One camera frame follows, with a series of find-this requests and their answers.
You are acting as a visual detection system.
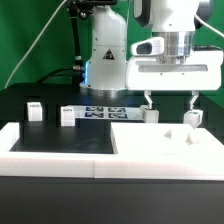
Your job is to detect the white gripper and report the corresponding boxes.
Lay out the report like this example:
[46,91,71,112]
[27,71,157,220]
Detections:
[126,50,223,110]

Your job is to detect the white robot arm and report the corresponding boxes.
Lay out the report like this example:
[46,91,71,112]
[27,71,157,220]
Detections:
[81,0,223,99]

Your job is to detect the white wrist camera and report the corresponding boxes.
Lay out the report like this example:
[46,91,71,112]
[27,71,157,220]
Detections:
[131,37,165,56]

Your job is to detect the black cable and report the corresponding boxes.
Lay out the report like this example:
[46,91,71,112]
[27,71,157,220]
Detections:
[35,67,75,84]

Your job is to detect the white U-shaped fence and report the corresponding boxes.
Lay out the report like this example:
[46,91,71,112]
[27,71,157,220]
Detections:
[0,122,224,181]

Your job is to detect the AprilTag base sheet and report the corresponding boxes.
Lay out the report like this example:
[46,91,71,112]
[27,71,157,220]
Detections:
[72,105,141,120]

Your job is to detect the white square tabletop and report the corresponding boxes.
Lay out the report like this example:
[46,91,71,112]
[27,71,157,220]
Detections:
[110,122,224,162]

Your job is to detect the white cable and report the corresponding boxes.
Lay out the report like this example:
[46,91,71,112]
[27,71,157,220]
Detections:
[3,0,68,90]

